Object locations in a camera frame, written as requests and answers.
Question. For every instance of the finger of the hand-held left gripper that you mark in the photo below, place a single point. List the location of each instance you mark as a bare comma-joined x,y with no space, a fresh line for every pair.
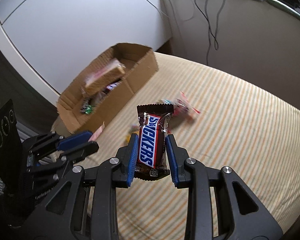
75,138
85,150

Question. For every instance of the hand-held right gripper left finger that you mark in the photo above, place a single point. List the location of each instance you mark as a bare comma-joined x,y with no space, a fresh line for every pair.
132,160

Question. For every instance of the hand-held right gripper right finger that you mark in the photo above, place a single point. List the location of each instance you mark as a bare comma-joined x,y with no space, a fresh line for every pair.
172,160

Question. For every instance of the brown chocolate bar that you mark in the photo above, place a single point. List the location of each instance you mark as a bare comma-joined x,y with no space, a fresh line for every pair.
112,86
150,140

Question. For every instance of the yellow candy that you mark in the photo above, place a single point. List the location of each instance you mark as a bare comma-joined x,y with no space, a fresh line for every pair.
133,129

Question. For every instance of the dark green square packet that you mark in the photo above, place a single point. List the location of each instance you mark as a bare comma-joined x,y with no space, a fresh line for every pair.
87,108

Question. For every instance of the red dates packet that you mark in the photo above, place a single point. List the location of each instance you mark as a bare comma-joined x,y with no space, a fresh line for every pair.
183,108

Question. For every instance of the brown cardboard box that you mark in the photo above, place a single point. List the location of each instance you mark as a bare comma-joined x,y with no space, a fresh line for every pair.
120,97

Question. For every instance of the bagged sliced bread loaf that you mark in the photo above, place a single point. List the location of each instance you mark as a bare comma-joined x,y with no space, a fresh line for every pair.
102,80

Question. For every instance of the striped bed sheet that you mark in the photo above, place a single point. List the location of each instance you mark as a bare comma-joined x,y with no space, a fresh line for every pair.
240,142

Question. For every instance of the white wardrobe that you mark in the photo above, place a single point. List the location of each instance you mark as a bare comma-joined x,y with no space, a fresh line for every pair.
77,25

